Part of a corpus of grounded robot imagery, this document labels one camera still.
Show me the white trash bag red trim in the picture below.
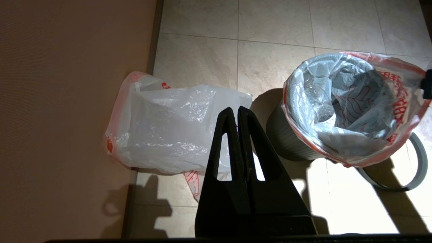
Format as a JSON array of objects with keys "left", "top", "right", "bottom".
[{"left": 105, "top": 72, "right": 253, "bottom": 203}]

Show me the grey bin rim ring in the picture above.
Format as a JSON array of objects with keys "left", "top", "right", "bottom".
[{"left": 356, "top": 132, "right": 428, "bottom": 193}]

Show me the red-printed plastic bag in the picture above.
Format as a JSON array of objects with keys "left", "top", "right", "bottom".
[{"left": 282, "top": 51, "right": 432, "bottom": 168}]

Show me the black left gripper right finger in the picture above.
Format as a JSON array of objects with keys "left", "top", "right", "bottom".
[{"left": 238, "top": 106, "right": 318, "bottom": 237}]

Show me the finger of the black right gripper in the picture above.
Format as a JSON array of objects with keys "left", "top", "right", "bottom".
[{"left": 422, "top": 69, "right": 432, "bottom": 100}]

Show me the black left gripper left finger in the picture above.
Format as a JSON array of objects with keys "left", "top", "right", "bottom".
[{"left": 195, "top": 107, "right": 252, "bottom": 237}]

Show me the clear plastic bottle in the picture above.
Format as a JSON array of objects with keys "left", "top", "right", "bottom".
[{"left": 305, "top": 79, "right": 338, "bottom": 124}]

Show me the black round trash bin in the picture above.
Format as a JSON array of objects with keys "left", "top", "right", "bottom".
[{"left": 266, "top": 100, "right": 326, "bottom": 162}]

